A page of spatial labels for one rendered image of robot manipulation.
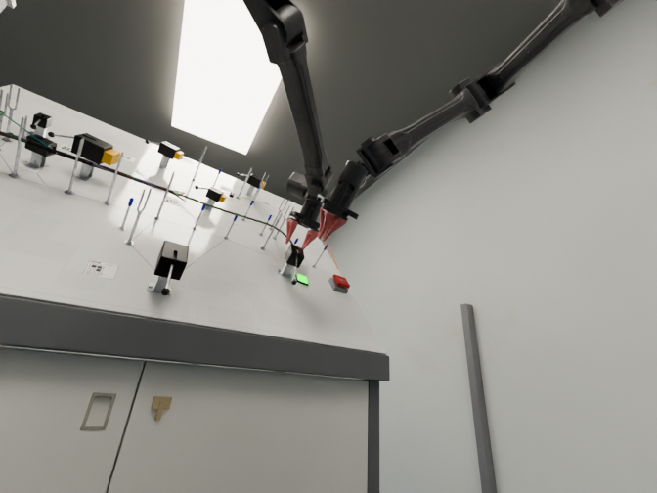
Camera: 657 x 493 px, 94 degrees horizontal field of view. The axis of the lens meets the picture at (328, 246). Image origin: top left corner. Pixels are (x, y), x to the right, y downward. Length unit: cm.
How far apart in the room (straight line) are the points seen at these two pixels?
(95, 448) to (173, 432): 11
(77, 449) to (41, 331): 19
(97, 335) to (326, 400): 50
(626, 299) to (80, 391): 167
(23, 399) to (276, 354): 40
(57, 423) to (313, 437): 48
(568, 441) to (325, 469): 111
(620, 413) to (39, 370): 167
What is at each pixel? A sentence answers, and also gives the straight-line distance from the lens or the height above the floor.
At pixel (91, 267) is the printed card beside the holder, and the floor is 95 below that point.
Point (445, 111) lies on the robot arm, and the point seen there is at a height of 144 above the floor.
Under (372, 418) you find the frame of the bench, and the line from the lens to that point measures 93.
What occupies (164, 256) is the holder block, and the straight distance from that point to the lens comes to 63.
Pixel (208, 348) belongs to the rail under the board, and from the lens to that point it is 66.
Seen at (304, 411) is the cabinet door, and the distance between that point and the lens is 80.
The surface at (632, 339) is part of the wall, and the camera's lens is 161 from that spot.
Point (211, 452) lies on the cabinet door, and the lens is 73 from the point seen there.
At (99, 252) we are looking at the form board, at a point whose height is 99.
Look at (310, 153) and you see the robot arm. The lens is 85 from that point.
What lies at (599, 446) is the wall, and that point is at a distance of 166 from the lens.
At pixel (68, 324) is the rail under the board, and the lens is 64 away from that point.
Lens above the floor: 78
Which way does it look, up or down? 24 degrees up
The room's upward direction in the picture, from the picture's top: 4 degrees clockwise
